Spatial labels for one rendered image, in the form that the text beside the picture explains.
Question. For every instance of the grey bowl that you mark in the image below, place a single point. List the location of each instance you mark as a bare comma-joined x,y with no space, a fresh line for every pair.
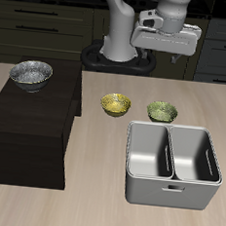
31,75

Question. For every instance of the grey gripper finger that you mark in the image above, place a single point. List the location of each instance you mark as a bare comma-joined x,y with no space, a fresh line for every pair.
144,52
175,58

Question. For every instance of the dark wooden cabinet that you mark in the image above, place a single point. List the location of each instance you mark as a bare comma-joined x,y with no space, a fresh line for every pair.
32,120

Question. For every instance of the dark kitchen cupboards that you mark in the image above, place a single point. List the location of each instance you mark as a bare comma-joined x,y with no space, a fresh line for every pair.
44,30

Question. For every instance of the yellow bowl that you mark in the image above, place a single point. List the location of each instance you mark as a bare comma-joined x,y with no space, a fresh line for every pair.
115,104

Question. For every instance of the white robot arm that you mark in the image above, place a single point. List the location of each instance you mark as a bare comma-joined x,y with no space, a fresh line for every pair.
121,27

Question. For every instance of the green bowl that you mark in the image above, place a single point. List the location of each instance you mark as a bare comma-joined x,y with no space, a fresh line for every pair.
162,111

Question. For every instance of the white two-bin basket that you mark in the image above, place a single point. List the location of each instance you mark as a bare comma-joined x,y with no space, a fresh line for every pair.
173,165

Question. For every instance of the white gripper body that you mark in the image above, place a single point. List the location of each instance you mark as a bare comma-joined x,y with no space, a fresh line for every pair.
164,41

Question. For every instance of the flat black base plate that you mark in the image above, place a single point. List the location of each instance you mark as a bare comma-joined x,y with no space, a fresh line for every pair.
118,64

